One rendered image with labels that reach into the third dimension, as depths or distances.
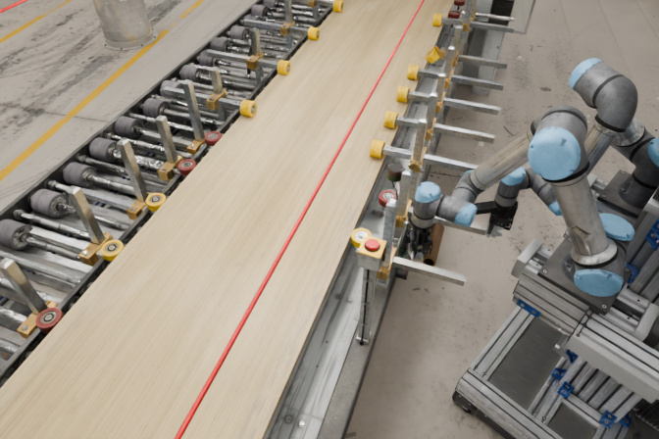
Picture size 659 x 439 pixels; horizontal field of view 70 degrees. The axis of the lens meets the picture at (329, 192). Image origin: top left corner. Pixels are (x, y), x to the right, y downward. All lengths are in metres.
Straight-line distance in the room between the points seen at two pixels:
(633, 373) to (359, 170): 1.23
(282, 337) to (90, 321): 0.64
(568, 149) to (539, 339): 1.49
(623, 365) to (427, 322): 1.24
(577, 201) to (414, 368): 1.48
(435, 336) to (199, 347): 1.44
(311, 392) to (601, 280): 1.01
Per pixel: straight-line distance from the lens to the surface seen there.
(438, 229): 3.06
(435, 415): 2.51
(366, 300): 1.58
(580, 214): 1.39
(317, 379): 1.84
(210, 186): 2.11
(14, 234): 2.32
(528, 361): 2.51
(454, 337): 2.71
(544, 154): 1.26
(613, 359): 1.73
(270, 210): 1.96
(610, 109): 1.67
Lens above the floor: 2.29
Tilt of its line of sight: 43 degrees down
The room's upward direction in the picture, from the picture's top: straight up
